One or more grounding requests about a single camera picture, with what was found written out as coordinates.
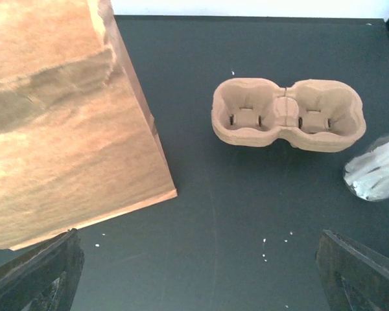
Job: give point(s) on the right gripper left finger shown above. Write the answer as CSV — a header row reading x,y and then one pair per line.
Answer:
x,y
44,278

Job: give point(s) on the white straws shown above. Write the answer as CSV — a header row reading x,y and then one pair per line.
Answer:
x,y
367,175

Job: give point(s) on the brown paper bag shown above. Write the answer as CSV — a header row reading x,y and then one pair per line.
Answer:
x,y
78,142

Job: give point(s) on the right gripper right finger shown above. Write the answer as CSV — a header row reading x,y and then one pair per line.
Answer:
x,y
353,276

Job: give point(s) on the far pulp cup carrier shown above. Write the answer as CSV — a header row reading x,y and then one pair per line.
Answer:
x,y
313,115

